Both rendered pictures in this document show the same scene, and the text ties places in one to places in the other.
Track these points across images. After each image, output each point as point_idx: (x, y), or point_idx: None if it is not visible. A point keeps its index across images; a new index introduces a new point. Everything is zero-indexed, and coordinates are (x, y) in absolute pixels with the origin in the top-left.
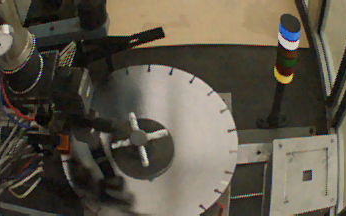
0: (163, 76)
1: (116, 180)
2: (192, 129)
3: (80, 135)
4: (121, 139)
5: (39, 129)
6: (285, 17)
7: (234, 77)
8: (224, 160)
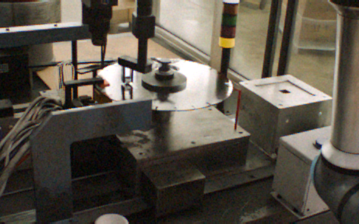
0: (152, 61)
1: (158, 93)
2: (187, 71)
3: (143, 25)
4: (149, 76)
5: (62, 102)
6: None
7: None
8: (218, 77)
